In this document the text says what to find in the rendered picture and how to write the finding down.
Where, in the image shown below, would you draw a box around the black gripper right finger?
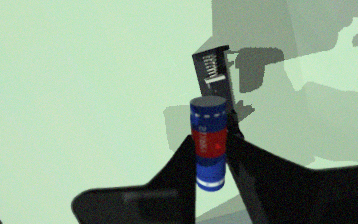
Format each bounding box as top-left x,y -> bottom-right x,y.
225,132 -> 358,224

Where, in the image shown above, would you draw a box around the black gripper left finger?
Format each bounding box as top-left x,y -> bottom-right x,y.
71,135 -> 197,224

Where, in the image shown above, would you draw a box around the blue and red battery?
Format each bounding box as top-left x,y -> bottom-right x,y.
190,96 -> 227,192

